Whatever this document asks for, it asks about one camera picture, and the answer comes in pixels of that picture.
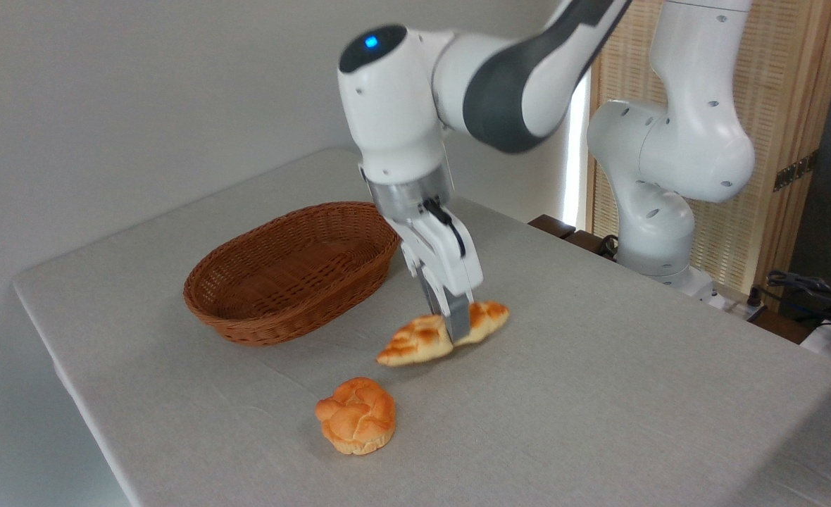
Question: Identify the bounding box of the black cable bundle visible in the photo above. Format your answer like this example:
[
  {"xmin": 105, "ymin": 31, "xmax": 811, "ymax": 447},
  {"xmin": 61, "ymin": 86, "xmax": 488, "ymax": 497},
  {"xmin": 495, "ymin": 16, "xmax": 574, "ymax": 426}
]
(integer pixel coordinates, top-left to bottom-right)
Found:
[{"xmin": 764, "ymin": 264, "xmax": 831, "ymax": 333}]

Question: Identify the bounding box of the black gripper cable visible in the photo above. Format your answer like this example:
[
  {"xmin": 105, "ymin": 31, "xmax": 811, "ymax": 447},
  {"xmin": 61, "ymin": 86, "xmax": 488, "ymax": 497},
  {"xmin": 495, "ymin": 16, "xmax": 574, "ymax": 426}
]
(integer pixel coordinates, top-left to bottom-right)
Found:
[{"xmin": 423, "ymin": 199, "xmax": 468, "ymax": 258}]

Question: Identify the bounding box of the metal screen hinge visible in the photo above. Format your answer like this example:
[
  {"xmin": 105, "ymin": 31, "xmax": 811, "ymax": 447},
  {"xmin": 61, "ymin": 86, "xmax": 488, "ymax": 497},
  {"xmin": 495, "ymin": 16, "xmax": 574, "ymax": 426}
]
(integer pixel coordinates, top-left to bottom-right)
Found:
[{"xmin": 773, "ymin": 150, "xmax": 820, "ymax": 192}]

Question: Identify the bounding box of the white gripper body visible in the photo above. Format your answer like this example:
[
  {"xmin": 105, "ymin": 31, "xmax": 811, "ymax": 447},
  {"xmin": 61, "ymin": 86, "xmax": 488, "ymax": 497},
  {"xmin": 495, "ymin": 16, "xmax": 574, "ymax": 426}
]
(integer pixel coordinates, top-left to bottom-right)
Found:
[{"xmin": 385, "ymin": 204, "xmax": 485, "ymax": 305}]

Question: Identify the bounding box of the grey tablecloth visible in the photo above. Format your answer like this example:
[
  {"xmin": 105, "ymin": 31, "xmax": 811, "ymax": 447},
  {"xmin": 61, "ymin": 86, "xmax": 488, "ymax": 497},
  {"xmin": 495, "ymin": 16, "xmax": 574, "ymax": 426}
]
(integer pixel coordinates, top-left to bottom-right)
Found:
[{"xmin": 13, "ymin": 147, "xmax": 831, "ymax": 507}]

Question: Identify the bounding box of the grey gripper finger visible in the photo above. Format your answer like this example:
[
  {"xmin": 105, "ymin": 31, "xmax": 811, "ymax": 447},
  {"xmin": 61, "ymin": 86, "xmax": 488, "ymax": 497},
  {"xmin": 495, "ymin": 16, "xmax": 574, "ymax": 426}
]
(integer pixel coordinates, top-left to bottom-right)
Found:
[
  {"xmin": 415, "ymin": 270, "xmax": 446, "ymax": 318},
  {"xmin": 442, "ymin": 290, "xmax": 474, "ymax": 344}
]

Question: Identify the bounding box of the round knotted bread bun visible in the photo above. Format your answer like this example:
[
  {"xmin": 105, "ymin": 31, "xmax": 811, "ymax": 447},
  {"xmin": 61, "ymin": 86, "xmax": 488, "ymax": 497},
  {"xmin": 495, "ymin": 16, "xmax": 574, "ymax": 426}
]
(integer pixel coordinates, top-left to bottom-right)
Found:
[{"xmin": 315, "ymin": 377, "xmax": 396, "ymax": 456}]

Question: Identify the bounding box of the dark brown wooden furniture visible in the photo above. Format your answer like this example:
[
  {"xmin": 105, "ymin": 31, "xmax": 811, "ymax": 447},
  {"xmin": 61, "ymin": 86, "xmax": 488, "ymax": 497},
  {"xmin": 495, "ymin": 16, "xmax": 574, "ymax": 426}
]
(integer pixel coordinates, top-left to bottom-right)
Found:
[{"xmin": 528, "ymin": 214, "xmax": 622, "ymax": 263}]

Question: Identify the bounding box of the long braided bread loaf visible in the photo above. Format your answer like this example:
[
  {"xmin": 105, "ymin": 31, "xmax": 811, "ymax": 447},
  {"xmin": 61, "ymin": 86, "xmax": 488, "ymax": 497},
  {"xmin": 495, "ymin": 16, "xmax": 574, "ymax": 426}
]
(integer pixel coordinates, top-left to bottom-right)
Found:
[{"xmin": 376, "ymin": 301, "xmax": 510, "ymax": 368}]

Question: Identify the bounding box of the brown wicker oval basket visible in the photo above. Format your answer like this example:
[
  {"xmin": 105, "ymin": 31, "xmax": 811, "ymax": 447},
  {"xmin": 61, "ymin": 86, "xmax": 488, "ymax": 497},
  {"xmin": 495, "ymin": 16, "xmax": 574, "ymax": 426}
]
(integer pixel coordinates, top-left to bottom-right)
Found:
[{"xmin": 183, "ymin": 201, "xmax": 401, "ymax": 346}]

